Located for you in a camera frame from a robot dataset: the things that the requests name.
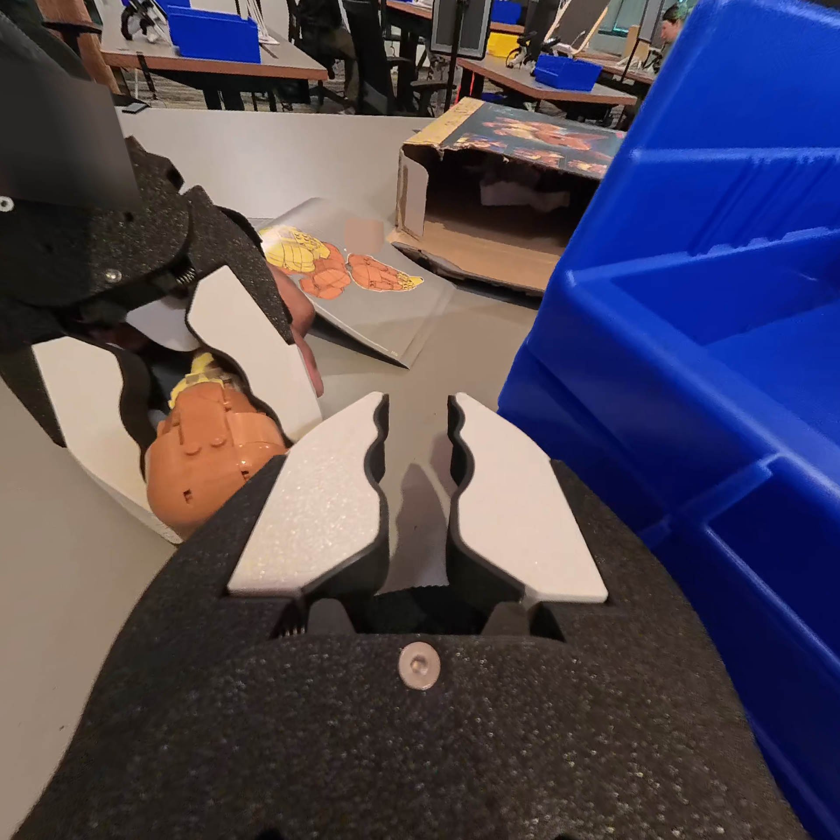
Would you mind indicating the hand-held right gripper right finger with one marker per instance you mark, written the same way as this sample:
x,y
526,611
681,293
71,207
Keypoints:
x,y
525,518

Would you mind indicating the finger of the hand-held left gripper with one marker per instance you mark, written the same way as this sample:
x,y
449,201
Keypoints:
x,y
256,341
92,407

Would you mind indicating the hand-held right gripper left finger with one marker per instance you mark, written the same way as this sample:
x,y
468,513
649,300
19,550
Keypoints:
x,y
315,518

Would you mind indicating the orange rounded brick toy segment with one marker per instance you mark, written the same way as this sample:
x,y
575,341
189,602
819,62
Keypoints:
x,y
203,459

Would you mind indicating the grey instruction booklet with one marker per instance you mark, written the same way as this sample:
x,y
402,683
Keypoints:
x,y
394,308

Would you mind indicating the small black white robot arm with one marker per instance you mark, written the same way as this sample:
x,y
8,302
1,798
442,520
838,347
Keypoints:
x,y
525,56
141,19

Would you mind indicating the person's left hand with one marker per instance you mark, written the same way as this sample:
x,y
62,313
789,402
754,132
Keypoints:
x,y
305,341

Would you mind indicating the black phone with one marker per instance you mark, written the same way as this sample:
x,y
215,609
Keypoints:
x,y
131,105

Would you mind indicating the wooden edged work table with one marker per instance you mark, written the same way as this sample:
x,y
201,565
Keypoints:
x,y
518,82
197,69

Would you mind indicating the cardboard toy box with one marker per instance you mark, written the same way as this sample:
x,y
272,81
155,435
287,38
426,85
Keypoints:
x,y
472,249

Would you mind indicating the blue plastic bin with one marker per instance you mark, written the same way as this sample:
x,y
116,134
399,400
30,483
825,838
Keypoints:
x,y
689,328

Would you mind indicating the blue storage bin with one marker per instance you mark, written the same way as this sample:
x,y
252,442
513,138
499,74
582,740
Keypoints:
x,y
216,39
568,73

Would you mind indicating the black office chair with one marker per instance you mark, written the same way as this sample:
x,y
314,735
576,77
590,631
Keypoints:
x,y
374,52

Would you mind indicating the black board on stand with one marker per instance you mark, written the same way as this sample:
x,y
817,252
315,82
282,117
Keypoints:
x,y
463,26

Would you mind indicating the yellow storage bin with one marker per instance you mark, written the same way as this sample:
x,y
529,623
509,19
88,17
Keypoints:
x,y
505,44

